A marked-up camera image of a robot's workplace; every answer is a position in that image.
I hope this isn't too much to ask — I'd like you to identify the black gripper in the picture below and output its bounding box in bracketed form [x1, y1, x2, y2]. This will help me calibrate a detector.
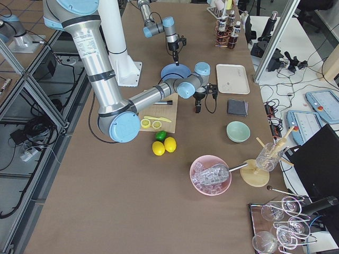
[193, 92, 207, 113]
[167, 41, 179, 65]

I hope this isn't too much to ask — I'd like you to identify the blue round plate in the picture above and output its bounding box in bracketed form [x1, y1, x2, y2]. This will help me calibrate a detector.
[160, 63, 191, 80]

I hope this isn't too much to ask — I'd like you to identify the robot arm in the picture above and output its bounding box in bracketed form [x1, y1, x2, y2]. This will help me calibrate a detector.
[137, 0, 186, 66]
[43, 0, 210, 143]

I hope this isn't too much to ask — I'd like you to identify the wooden cutting board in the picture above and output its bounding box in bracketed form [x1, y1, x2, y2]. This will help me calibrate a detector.
[139, 93, 178, 133]

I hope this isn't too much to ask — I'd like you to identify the cream rectangular tray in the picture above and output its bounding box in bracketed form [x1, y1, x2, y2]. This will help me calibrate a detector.
[216, 64, 250, 95]

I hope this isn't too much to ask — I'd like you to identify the grey folded cloth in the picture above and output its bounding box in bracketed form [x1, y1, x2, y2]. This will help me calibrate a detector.
[227, 99, 248, 116]

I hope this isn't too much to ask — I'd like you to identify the mint green bowl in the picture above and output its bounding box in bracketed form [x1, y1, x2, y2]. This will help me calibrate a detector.
[226, 121, 251, 143]

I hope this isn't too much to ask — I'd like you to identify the dark drink bottle front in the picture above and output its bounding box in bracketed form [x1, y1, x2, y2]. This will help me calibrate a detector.
[216, 15, 227, 46]

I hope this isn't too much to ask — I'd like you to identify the dark drink bottle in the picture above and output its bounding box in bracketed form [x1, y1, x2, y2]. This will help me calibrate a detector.
[227, 21, 241, 49]
[216, 15, 227, 46]
[227, 10, 235, 31]

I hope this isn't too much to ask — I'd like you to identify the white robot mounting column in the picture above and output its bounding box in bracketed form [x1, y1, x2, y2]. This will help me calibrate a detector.
[98, 0, 142, 87]

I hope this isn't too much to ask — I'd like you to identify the green lime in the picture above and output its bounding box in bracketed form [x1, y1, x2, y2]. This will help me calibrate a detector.
[155, 130, 167, 141]

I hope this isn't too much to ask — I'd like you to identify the yellow lemon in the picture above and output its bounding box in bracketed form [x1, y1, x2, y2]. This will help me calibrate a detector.
[164, 137, 177, 153]
[152, 141, 165, 156]

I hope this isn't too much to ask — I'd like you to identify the yellow plastic knife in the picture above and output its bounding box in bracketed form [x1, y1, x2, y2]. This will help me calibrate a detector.
[144, 115, 172, 123]

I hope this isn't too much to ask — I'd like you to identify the dark drink bottle middle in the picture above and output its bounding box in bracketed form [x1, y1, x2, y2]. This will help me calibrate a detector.
[227, 21, 241, 49]

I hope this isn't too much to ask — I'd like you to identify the white cup rack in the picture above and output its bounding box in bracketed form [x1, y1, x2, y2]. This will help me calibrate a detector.
[207, 0, 234, 19]

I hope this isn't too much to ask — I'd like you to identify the dark drink bottle back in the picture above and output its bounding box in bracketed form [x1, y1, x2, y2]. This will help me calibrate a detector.
[227, 10, 235, 31]

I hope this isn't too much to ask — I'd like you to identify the metal ice scoop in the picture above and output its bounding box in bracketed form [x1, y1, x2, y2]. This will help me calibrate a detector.
[209, 162, 248, 184]

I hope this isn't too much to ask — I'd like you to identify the pink bowl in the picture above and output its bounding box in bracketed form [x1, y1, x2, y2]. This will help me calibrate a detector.
[189, 155, 232, 196]

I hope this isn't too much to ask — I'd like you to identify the pile of clear ice cubes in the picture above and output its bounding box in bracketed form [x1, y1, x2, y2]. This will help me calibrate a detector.
[190, 161, 231, 196]

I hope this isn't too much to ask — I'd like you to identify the clear glass on stand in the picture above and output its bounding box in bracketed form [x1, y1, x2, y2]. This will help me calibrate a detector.
[256, 143, 283, 172]

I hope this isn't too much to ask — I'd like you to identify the wooden cup tree stand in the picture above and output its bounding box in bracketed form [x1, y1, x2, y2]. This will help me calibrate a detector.
[240, 126, 295, 187]

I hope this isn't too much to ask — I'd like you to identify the black flask bottle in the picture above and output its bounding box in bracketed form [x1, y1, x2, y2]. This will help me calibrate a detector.
[259, 11, 278, 41]

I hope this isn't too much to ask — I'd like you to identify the teach pendant near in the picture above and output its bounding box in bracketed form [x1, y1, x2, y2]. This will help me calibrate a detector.
[286, 110, 326, 145]

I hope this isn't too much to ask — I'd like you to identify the teach pendant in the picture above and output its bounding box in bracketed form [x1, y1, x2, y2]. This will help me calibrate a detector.
[305, 90, 338, 124]
[286, 110, 326, 145]

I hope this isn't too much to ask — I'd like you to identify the teach pendant far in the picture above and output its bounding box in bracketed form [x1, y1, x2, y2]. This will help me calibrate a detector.
[305, 90, 338, 124]

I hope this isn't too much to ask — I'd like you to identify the wine glass tray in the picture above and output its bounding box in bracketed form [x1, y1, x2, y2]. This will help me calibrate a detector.
[248, 201, 289, 253]

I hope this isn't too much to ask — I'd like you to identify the knife with black handle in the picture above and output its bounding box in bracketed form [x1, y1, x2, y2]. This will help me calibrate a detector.
[154, 100, 173, 105]

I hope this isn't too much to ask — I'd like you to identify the copper wire bottle rack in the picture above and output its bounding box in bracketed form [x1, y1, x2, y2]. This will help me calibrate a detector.
[215, 16, 241, 49]

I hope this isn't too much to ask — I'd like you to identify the aluminium frame post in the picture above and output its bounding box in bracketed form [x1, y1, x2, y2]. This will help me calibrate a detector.
[253, 0, 300, 84]

